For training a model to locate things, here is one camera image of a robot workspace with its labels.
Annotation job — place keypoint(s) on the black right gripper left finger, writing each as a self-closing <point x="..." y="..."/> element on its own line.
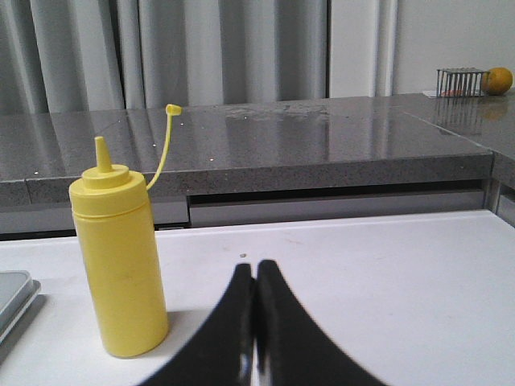
<point x="221" y="351"/>

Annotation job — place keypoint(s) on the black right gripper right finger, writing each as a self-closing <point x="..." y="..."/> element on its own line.
<point x="291" y="348"/>

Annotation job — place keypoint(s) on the yellow squeeze bottle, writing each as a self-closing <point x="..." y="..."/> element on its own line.
<point x="114" y="223"/>

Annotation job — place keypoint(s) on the silver digital kitchen scale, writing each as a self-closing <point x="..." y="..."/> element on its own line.
<point x="18" y="291"/>

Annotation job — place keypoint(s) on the grey stone counter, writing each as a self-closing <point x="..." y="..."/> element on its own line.
<point x="282" y="161"/>

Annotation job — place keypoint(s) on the orange fruit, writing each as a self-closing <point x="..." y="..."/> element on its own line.
<point x="497" y="81"/>

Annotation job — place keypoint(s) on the grey curtain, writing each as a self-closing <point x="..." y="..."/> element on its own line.
<point x="67" y="56"/>

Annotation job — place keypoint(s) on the metal wire rack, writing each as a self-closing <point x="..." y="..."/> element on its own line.
<point x="460" y="82"/>

